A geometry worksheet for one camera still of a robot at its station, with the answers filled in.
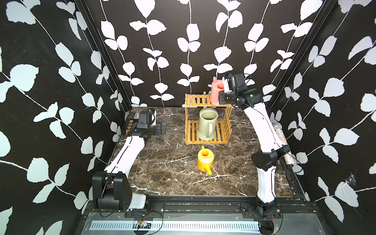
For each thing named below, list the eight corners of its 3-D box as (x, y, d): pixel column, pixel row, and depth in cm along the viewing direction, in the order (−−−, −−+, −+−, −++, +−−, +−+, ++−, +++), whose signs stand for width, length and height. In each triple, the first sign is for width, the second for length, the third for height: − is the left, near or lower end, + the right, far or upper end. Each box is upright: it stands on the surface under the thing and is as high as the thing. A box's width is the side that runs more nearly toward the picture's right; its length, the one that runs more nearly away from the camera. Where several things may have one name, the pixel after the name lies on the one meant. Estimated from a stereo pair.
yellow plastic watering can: (194, 175, 88) (195, 167, 79) (198, 154, 97) (199, 145, 88) (209, 178, 87) (212, 171, 78) (212, 157, 96) (215, 148, 86)
